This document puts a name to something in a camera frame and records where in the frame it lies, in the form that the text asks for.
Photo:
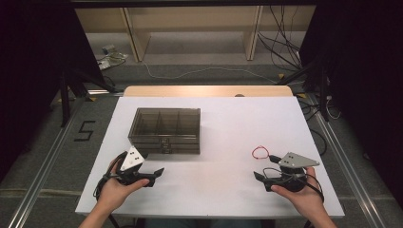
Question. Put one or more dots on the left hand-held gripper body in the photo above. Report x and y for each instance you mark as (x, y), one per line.
(131, 160)

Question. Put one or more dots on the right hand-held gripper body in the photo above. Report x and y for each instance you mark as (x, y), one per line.
(294, 161)

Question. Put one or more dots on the smoky transparent drawer box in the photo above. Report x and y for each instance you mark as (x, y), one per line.
(164, 122)

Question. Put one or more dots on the person's left hand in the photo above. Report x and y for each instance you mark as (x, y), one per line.
(115, 193)

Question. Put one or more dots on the person's right hand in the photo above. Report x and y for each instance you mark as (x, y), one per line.
(307, 199)

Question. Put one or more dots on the white foam board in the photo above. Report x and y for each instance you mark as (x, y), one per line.
(221, 133)

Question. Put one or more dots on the black metal stand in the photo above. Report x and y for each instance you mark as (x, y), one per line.
(322, 95)
(65, 101)

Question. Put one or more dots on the wooden table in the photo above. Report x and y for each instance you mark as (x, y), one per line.
(190, 91)

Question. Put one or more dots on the grey power adapter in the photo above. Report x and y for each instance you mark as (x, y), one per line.
(108, 49)

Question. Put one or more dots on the black curtain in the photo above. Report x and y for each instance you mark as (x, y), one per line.
(25, 63)
(364, 63)

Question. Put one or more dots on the aluminium floor rail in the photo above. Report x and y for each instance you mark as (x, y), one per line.
(41, 177)
(348, 177)

